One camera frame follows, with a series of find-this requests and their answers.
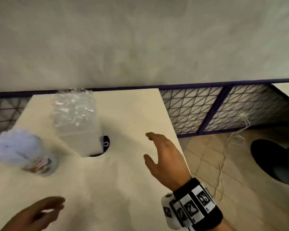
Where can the person's left hand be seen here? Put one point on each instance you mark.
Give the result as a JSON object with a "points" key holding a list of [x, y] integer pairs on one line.
{"points": [[36, 214]]}

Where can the person's right hand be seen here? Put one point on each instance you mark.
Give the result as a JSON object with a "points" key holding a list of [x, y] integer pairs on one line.
{"points": [[168, 165]]}

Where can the round clear plastic cup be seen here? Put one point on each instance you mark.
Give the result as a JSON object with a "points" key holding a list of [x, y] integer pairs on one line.
{"points": [[45, 165]]}

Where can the small bunch of blue straws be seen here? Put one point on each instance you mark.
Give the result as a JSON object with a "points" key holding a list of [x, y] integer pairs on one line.
{"points": [[16, 146]]}

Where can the clear square plastic box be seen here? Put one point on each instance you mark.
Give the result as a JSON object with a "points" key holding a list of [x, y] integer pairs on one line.
{"points": [[86, 141]]}

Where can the black right wristband with markers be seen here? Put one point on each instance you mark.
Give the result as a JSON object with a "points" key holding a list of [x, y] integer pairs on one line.
{"points": [[197, 206]]}

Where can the small black round object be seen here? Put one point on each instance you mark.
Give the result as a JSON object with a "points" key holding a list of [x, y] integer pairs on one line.
{"points": [[106, 144]]}

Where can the black round floor object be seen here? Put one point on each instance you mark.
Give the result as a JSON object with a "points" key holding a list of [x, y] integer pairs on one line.
{"points": [[274, 158]]}

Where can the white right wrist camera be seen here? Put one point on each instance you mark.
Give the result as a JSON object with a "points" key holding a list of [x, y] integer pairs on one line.
{"points": [[168, 211]]}

